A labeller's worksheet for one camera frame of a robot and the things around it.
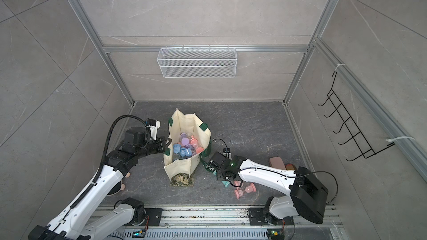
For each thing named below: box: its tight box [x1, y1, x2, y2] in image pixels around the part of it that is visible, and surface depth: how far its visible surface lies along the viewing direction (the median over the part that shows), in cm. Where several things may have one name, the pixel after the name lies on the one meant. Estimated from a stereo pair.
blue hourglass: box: [179, 147, 193, 158], surface depth 88 cm
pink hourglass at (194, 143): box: [190, 134, 204, 154], surface depth 94 cm
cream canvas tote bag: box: [163, 108, 217, 181], surface depth 86 cm
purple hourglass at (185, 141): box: [180, 132, 191, 149], surface depth 94 cm
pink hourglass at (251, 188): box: [245, 182, 257, 194], surface depth 81 cm
